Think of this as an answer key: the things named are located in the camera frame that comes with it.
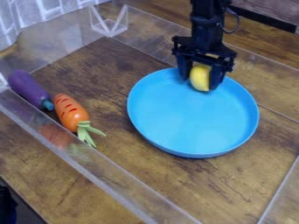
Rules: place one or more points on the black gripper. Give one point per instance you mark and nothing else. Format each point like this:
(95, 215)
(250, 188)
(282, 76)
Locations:
(219, 58)

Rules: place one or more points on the yellow lemon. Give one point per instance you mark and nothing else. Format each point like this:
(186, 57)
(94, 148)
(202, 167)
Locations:
(201, 77)

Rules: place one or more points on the blue round tray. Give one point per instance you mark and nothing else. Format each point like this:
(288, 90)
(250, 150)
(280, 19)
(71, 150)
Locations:
(186, 122)

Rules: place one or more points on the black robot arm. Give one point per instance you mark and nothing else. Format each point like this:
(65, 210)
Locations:
(207, 23)

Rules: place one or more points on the orange toy carrot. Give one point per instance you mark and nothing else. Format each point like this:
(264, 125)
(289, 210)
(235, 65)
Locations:
(75, 118)

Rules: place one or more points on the purple toy eggplant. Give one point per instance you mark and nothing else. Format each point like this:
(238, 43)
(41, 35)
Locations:
(26, 86)

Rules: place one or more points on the white grid cloth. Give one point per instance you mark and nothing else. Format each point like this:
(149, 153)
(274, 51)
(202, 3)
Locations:
(23, 13)

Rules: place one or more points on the clear acrylic enclosure wall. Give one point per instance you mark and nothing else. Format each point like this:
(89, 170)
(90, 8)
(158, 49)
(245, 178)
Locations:
(91, 55)

